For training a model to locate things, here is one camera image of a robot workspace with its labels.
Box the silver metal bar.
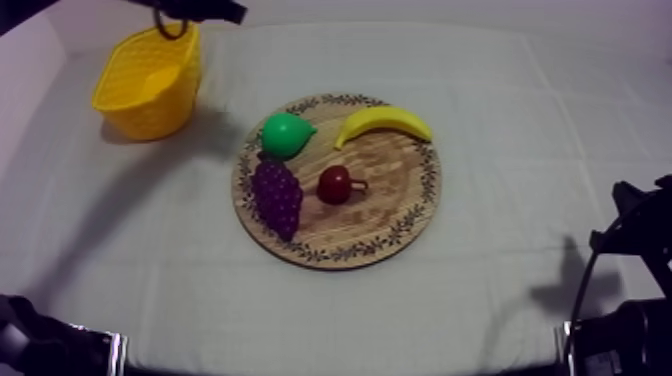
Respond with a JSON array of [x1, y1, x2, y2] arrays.
[[555, 320, 574, 370], [106, 331, 129, 376]]

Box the round wooden board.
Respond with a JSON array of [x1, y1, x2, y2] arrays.
[[230, 92, 443, 272]]

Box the yellow toy banana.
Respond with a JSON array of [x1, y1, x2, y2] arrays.
[[333, 105, 434, 151]]

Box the green toy pear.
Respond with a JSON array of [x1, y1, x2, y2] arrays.
[[260, 112, 319, 161]]

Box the purple toy grapes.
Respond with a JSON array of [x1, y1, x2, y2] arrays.
[[250, 152, 305, 244]]

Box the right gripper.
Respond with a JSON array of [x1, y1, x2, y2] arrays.
[[589, 174, 672, 302]]

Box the yellow plastic basket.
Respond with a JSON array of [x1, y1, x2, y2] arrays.
[[91, 21, 203, 142]]

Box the small red fruit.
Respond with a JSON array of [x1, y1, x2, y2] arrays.
[[316, 164, 370, 206]]

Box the black cable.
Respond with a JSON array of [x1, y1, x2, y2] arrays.
[[152, 8, 190, 42], [567, 214, 627, 359]]

